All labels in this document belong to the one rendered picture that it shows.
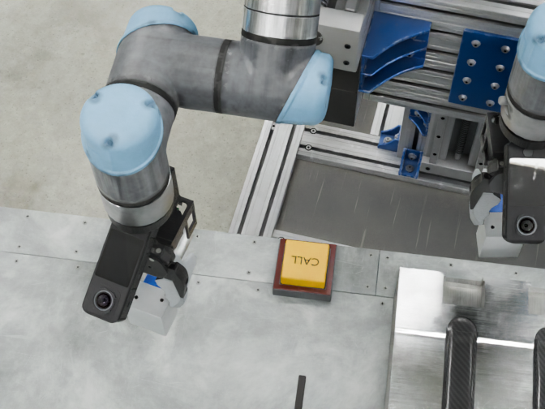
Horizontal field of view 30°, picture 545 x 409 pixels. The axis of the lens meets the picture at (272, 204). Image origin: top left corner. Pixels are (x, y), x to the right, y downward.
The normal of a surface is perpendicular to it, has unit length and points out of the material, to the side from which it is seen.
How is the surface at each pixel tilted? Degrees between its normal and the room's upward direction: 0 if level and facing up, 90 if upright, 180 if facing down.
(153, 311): 0
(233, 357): 0
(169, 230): 0
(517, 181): 31
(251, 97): 64
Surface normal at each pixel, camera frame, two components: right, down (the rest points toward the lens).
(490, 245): 0.00, 0.85
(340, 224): -0.01, -0.51
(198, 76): -0.14, 0.21
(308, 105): -0.13, 0.57
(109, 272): -0.21, -0.06
